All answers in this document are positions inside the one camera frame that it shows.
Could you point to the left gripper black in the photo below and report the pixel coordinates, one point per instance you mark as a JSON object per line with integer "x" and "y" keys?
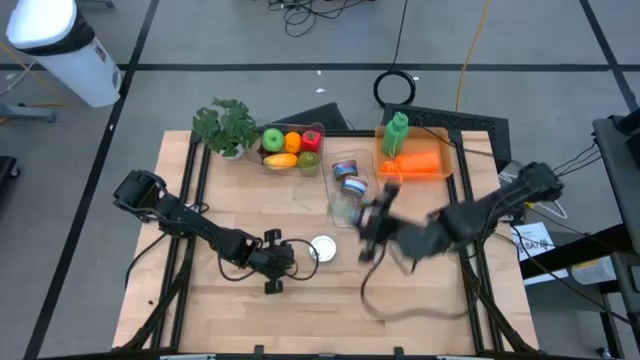
{"x": 272, "y": 260}

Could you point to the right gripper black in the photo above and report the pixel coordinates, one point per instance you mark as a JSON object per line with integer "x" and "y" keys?
{"x": 415, "y": 242}

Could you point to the gold can green label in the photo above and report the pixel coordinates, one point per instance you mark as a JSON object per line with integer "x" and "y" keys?
{"x": 361, "y": 216}

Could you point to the silver lid food can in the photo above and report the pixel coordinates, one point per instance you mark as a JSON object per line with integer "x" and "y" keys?
{"x": 322, "y": 248}
{"x": 345, "y": 170}

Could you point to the green speckled pear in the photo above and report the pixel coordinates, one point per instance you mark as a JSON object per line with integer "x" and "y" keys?
{"x": 308, "y": 161}

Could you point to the yellow mango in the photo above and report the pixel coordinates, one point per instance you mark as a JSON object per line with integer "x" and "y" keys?
{"x": 280, "y": 161}

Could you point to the red bell pepper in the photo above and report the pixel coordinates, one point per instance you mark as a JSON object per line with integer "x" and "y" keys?
{"x": 311, "y": 141}

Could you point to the dark red grape bunch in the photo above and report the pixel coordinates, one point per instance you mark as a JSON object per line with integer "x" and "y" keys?
{"x": 261, "y": 154}

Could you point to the orange fruit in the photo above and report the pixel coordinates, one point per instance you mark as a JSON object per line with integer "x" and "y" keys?
{"x": 292, "y": 142}

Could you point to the green apple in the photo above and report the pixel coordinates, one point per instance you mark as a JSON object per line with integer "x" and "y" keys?
{"x": 272, "y": 140}

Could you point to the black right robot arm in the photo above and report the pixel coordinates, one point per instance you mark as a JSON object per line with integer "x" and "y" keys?
{"x": 500, "y": 205}

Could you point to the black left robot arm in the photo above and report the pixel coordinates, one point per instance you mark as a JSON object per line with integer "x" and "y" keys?
{"x": 190, "y": 220}

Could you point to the black table edge clip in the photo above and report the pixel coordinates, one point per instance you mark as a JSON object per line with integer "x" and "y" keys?
{"x": 398, "y": 351}
{"x": 258, "y": 350}

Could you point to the green plastic bottle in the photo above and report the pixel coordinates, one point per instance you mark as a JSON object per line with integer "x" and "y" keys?
{"x": 395, "y": 132}

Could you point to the orange translucent plastic tray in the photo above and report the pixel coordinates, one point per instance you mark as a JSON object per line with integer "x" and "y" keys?
{"x": 430, "y": 142}

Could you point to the black flat panel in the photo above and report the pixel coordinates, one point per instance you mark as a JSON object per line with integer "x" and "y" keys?
{"x": 320, "y": 117}

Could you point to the green potted plant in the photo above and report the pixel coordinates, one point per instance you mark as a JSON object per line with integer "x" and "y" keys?
{"x": 225, "y": 125}

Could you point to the printed white paper sheet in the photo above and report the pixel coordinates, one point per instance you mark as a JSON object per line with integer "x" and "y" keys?
{"x": 535, "y": 242}

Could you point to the black metal bar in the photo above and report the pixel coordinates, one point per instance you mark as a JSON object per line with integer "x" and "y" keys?
{"x": 575, "y": 250}

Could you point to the white box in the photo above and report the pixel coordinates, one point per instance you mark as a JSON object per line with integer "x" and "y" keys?
{"x": 595, "y": 270}

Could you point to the black cart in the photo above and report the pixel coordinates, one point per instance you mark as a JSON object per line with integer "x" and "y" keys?
{"x": 615, "y": 165}

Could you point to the grey floor stand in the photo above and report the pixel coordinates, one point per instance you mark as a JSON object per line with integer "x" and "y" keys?
{"x": 25, "y": 112}

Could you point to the white trash can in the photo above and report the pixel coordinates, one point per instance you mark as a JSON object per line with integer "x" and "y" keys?
{"x": 65, "y": 50}

